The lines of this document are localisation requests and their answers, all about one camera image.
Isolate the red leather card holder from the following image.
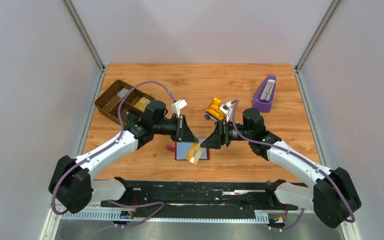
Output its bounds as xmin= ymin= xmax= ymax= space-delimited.
xmin=165 ymin=142 xmax=200 ymax=161

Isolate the gold card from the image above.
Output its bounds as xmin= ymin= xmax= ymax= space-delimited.
xmin=134 ymin=97 xmax=151 ymax=112
xmin=185 ymin=142 xmax=206 ymax=165

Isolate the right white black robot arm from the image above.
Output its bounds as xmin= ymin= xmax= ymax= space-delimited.
xmin=201 ymin=108 xmax=362 ymax=229

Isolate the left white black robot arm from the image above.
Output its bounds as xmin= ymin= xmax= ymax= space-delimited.
xmin=48 ymin=99 xmax=199 ymax=215

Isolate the gold card in basket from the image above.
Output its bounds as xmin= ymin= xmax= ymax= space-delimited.
xmin=134 ymin=97 xmax=151 ymax=112

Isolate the silver card in basket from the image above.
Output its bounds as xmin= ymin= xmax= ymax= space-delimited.
xmin=117 ymin=88 xmax=129 ymax=99

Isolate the yellow toy truck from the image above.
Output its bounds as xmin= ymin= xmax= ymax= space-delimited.
xmin=204 ymin=97 xmax=224 ymax=121

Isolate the purple metronome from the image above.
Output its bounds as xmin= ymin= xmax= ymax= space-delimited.
xmin=251 ymin=75 xmax=277 ymax=113

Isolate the brown woven divided basket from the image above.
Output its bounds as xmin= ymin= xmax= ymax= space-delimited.
xmin=94 ymin=79 xmax=155 ymax=126

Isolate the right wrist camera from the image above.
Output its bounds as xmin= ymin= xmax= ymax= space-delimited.
xmin=219 ymin=99 xmax=238 ymax=123

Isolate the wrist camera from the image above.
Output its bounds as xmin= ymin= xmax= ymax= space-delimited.
xmin=170 ymin=99 xmax=187 ymax=118
xmin=219 ymin=99 xmax=238 ymax=123

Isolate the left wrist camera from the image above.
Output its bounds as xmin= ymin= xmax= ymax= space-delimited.
xmin=170 ymin=99 xmax=187 ymax=118

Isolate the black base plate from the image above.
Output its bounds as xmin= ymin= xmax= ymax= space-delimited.
xmin=117 ymin=180 xmax=298 ymax=218

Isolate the white slotted cable duct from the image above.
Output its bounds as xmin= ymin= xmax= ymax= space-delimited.
xmin=60 ymin=209 xmax=270 ymax=224

